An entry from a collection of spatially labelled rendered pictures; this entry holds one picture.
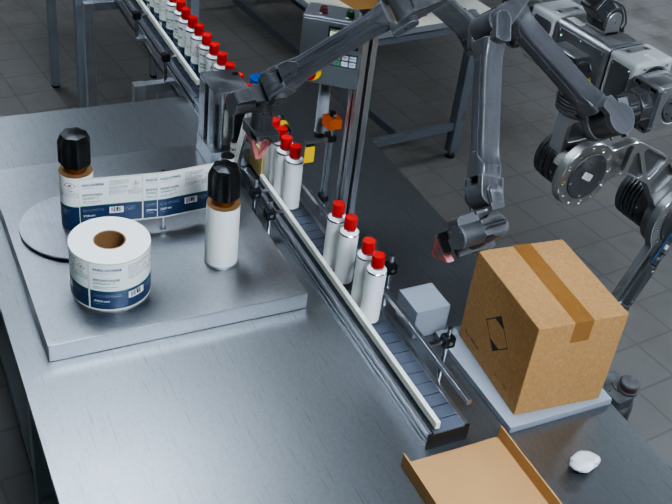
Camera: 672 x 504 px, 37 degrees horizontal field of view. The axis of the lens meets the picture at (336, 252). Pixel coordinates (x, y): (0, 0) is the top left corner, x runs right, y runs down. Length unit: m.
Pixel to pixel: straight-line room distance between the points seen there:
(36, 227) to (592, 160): 1.51
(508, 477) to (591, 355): 0.35
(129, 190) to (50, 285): 0.33
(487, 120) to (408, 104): 3.31
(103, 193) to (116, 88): 2.74
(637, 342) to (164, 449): 2.40
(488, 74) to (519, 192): 2.70
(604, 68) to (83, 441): 1.54
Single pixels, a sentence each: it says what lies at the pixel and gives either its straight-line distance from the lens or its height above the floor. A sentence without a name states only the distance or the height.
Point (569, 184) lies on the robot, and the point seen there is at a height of 1.12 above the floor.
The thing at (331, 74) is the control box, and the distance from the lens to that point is 2.70.
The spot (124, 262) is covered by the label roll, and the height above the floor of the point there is 1.02.
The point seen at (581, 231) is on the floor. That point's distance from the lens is 4.75.
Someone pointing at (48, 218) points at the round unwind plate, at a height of 0.89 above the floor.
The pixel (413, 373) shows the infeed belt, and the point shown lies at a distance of 2.44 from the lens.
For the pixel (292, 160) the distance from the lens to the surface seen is 2.84.
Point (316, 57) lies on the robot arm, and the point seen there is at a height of 1.45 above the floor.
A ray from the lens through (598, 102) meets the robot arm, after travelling 2.43.
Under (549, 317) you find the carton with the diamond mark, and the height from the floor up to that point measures 1.12.
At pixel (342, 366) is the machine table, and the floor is 0.83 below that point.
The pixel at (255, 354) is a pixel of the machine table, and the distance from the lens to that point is 2.50.
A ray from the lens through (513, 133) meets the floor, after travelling 5.43.
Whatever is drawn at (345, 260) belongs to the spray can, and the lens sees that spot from 2.61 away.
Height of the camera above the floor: 2.51
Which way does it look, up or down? 36 degrees down
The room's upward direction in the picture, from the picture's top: 8 degrees clockwise
